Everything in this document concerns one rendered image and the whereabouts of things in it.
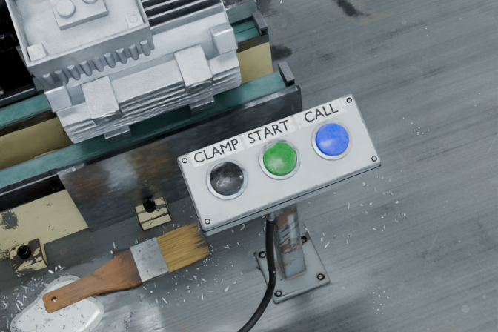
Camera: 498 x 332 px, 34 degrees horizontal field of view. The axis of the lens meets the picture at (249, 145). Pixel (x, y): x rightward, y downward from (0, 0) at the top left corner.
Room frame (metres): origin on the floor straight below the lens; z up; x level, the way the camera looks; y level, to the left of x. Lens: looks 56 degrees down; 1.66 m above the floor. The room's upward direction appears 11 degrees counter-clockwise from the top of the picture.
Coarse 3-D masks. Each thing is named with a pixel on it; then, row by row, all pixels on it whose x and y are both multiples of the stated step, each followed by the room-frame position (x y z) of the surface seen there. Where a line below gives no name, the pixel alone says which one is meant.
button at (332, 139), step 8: (320, 128) 0.40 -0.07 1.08; (328, 128) 0.40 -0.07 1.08; (336, 128) 0.40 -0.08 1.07; (344, 128) 0.40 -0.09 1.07; (320, 136) 0.40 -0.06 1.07; (328, 136) 0.39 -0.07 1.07; (336, 136) 0.39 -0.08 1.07; (344, 136) 0.39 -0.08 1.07; (320, 144) 0.39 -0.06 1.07; (328, 144) 0.39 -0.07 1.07; (336, 144) 0.39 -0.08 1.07; (344, 144) 0.39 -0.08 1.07; (328, 152) 0.38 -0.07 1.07; (336, 152) 0.38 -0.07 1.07
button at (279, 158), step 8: (272, 144) 0.40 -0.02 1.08; (280, 144) 0.40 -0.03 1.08; (272, 152) 0.39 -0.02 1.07; (280, 152) 0.39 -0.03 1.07; (288, 152) 0.39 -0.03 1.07; (264, 160) 0.38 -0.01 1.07; (272, 160) 0.38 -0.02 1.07; (280, 160) 0.38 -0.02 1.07; (288, 160) 0.38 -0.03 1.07; (296, 160) 0.38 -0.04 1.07; (272, 168) 0.38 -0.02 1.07; (280, 168) 0.37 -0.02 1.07; (288, 168) 0.37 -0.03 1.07
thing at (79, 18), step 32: (32, 0) 0.60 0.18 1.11; (64, 0) 0.58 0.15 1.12; (96, 0) 0.58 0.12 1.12; (128, 0) 0.58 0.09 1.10; (32, 32) 0.57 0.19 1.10; (64, 32) 0.56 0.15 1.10; (96, 32) 0.56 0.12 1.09; (128, 32) 0.53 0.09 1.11; (32, 64) 0.51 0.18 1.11; (64, 64) 0.53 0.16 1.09; (96, 64) 0.54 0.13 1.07
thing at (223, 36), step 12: (228, 24) 0.57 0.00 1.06; (216, 36) 0.55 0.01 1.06; (228, 36) 0.55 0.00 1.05; (216, 48) 0.55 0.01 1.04; (228, 48) 0.55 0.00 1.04; (48, 84) 0.54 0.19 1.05; (60, 84) 0.53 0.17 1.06; (48, 96) 0.52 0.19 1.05; (60, 96) 0.52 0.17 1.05; (60, 108) 0.52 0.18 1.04
